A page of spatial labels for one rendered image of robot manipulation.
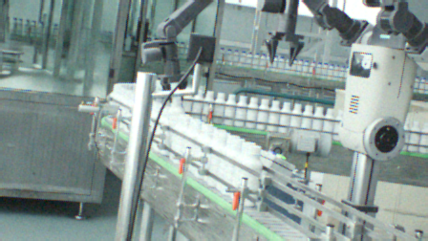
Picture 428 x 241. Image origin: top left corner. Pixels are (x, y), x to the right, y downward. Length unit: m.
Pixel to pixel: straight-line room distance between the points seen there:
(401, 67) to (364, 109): 0.19
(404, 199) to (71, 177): 2.76
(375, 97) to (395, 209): 4.17
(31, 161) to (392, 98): 3.57
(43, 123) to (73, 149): 0.29
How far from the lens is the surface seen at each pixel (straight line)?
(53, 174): 5.97
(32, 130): 5.90
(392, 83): 2.84
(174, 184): 2.69
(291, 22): 2.49
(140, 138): 1.44
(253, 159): 2.21
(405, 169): 4.54
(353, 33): 3.09
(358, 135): 2.86
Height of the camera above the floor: 1.43
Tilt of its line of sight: 5 degrees down
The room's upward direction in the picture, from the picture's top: 8 degrees clockwise
